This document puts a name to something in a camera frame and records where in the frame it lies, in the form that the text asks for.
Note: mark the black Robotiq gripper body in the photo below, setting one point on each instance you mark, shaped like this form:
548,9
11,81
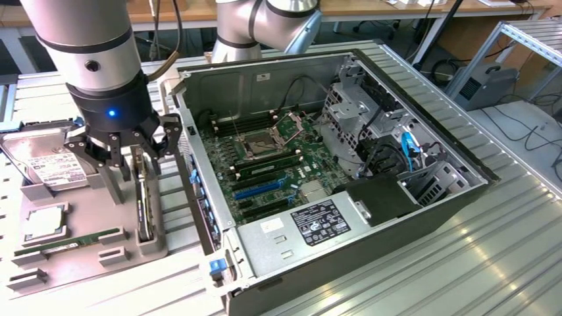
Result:
114,108

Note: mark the graphics card with metal bracket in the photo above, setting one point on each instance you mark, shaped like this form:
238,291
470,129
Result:
143,197

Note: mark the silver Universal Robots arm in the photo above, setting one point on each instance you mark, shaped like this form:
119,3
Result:
87,49

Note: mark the silver hard disk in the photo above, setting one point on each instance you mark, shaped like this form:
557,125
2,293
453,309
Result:
45,164

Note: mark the thin metal locking lever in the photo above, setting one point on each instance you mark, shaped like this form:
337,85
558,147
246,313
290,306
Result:
235,125

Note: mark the black RAM slot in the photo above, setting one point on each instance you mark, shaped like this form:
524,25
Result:
243,119
245,124
242,115
263,157
247,129
266,161

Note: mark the blue disk carrier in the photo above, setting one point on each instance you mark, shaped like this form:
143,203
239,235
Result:
11,127

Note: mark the CPU socket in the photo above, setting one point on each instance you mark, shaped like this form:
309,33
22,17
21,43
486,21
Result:
259,143

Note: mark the grey plastic parts rack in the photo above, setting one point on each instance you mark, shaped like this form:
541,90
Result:
87,224

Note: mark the green RAM stick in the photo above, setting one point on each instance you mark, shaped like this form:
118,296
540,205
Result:
87,239
267,168

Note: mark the silver CPU chip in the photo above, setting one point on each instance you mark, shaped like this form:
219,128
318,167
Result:
45,222

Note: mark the long black expansion slot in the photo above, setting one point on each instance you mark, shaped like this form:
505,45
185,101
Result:
257,183
267,213
263,204

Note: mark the metal socket cover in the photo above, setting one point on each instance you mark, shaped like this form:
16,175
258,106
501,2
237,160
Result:
287,125

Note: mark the blue expansion slot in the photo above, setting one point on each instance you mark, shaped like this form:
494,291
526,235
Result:
259,192

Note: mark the green motherboard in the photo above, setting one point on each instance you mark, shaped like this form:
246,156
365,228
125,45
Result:
325,171

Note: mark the small silver chipset heatsink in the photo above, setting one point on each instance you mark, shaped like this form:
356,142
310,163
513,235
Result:
314,191

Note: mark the silver metal disk bay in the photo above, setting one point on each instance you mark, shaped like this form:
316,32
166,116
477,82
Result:
352,108

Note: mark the blue case latch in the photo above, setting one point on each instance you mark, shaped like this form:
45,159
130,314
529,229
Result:
217,266

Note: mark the silver power supply unit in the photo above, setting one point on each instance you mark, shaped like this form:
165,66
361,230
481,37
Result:
273,250

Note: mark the black plastic shroud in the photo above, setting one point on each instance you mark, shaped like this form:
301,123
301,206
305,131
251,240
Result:
382,200

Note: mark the open black PC case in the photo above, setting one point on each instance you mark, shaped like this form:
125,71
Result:
373,243

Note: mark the black office chair base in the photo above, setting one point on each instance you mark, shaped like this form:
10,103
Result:
382,23

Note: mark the perforated metal disk bay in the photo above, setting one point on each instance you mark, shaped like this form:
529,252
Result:
433,189

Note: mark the black slanted stand pole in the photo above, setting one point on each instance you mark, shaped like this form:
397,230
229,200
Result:
440,29

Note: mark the grey equipment box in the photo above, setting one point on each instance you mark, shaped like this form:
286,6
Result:
488,89

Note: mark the wooden desk white frame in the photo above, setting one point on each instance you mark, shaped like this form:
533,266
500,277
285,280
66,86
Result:
198,18
373,11

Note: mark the aluminium profile frame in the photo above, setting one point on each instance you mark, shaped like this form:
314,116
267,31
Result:
526,36

